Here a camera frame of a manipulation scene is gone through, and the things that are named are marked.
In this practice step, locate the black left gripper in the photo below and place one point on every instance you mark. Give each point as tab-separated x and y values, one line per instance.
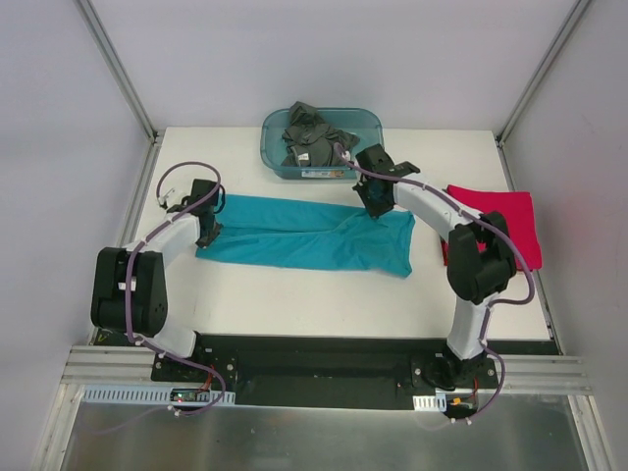
209	229

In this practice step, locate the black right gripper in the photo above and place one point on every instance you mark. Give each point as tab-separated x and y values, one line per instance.
375	199

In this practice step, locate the teal t shirt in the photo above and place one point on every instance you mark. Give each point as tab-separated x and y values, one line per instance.
297	234

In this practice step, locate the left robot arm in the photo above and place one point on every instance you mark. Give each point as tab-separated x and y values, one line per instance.
130	294

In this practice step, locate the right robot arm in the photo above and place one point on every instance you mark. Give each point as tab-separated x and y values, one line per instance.
480	258

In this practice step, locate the teal plastic bin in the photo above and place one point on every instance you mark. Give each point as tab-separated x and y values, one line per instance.
361	122

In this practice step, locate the dark grey crumpled shirt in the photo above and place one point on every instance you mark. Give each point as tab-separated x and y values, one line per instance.
310	140

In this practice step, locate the folded red t shirt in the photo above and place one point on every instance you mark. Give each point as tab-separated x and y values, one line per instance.
518	210

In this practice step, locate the right aluminium frame post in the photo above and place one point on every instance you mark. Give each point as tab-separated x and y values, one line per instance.
567	28

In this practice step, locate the aluminium frame post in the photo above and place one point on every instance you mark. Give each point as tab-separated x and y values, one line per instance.
567	28
115	66

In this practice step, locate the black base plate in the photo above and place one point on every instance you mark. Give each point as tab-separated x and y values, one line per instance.
327	372

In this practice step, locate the aluminium front rail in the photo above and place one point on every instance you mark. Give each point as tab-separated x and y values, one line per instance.
132	366

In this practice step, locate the right white cable duct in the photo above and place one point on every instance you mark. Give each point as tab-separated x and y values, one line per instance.
430	403

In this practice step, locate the white cable duct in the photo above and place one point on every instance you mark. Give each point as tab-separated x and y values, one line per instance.
131	395
430	403

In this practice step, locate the left white cable duct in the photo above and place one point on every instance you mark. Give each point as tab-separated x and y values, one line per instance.
131	395

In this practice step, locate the left aluminium frame post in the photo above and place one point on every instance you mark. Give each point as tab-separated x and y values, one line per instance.
115	66

